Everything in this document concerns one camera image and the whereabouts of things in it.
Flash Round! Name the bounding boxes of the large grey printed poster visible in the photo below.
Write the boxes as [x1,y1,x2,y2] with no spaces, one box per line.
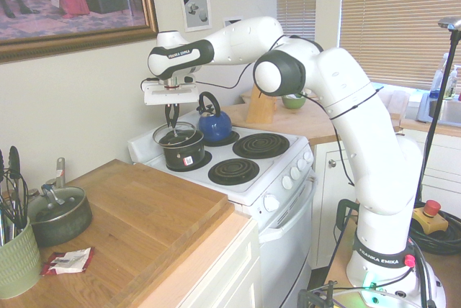
[179,0,212,33]

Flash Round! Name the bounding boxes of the clear spray bottle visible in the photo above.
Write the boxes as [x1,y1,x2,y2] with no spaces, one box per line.
[430,52,451,94]

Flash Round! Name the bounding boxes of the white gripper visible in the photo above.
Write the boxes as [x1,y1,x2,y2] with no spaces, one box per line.
[143,86,200,129]

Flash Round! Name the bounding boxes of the black camera stand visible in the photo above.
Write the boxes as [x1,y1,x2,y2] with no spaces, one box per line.
[413,15,461,208]

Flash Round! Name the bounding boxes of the yellow red emergency stop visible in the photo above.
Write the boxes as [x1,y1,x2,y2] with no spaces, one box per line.
[412,199,451,235]

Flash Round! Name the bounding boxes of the clear soap bottle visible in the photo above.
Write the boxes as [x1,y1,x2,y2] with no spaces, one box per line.
[444,65,460,100]

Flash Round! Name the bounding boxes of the black bar clamp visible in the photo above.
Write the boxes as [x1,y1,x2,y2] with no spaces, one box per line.
[336,198,361,237]
[297,278,343,308]

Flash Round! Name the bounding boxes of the wide wooden window blind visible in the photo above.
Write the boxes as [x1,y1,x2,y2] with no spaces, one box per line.
[340,0,461,90]

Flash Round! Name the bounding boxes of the black tongs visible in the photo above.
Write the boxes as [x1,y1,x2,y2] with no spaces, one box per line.
[7,145,22,194]

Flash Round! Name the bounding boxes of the steel sink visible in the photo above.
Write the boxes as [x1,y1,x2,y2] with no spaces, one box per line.
[416,91,461,125]

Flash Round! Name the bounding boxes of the green ceramic bowl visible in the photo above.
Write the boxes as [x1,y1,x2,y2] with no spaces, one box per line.
[281,94,307,110]

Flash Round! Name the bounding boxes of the grey saucepan lid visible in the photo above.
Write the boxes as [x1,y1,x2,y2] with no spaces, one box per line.
[27,184,87,223]

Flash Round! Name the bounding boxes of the glass pot lid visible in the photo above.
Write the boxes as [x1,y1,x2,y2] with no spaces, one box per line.
[152,122,198,147]

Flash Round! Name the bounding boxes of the white cabinet under butcher block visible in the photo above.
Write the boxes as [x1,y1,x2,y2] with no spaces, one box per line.
[142,210,262,308]

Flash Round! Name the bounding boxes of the black whisk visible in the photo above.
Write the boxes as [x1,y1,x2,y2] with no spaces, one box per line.
[0,173,30,232]

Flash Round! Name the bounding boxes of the wooden knife block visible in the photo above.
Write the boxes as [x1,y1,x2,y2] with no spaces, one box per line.
[245,83,277,124]

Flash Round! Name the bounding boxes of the black cooking pot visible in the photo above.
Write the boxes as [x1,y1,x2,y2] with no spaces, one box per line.
[160,130,205,172]

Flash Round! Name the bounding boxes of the large black coil burner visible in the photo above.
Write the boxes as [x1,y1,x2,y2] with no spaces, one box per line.
[232,132,291,160]

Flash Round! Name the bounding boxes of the green ribbed utensil holder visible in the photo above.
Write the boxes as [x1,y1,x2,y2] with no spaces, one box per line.
[0,216,42,300]

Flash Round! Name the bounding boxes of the coiled black cable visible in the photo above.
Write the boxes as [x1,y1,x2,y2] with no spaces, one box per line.
[410,210,461,255]

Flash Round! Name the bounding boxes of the blue kettle black handle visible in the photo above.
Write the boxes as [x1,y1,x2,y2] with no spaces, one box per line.
[197,91,233,143]

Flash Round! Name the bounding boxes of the white cabinet with knob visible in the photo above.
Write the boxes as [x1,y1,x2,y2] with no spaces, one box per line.
[311,127,461,269]

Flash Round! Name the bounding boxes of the white oven door handle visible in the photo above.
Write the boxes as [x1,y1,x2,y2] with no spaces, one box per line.
[258,177,318,244]

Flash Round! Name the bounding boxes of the white electric stove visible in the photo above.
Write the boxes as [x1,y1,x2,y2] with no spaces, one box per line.
[127,126,320,308]

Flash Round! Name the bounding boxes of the large butcher block board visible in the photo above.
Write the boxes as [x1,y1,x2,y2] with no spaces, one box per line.
[0,158,231,302]

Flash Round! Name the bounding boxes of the grey saucepan steel handle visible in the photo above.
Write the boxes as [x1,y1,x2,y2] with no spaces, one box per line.
[27,157,94,248]

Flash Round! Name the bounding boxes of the red white snack wrapper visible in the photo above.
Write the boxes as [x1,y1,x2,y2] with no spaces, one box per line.
[38,246,96,276]

